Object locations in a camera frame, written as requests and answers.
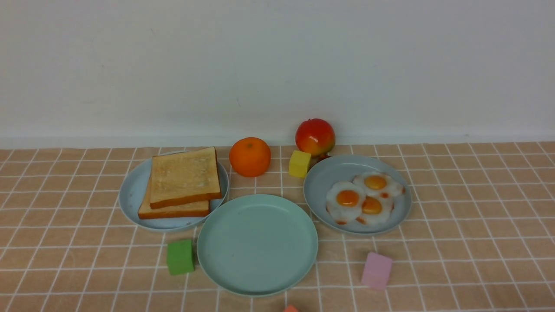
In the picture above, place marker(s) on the fried egg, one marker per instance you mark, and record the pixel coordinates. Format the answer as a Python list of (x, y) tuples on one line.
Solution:
[(375, 211), (378, 185), (344, 202)]

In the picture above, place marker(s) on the toast slice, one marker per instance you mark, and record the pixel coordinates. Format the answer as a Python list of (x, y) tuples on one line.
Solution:
[(197, 209), (183, 178)]

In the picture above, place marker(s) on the yellow cube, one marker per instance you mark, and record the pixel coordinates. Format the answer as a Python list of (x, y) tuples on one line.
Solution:
[(299, 164)]

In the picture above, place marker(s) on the orange fruit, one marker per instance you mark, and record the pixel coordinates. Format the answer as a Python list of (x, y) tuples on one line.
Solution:
[(250, 157)]

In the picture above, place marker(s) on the red yellow apple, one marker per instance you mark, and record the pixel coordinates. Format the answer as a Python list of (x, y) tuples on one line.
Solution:
[(316, 137)]

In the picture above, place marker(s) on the grey-blue right plate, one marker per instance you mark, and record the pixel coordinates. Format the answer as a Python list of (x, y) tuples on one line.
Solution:
[(344, 168)]

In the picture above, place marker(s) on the green centre plate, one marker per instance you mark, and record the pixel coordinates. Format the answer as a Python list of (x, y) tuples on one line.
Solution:
[(258, 245)]

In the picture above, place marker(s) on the green cube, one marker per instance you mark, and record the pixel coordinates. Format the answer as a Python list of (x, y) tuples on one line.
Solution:
[(179, 257)]

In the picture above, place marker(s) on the light blue left plate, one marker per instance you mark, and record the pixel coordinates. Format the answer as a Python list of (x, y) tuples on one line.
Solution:
[(131, 201)]

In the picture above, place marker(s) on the pink cube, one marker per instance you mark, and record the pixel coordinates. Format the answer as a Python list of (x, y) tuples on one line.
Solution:
[(376, 271)]

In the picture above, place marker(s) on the red-orange cube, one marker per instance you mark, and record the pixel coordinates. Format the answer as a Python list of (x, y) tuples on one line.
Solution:
[(291, 308)]

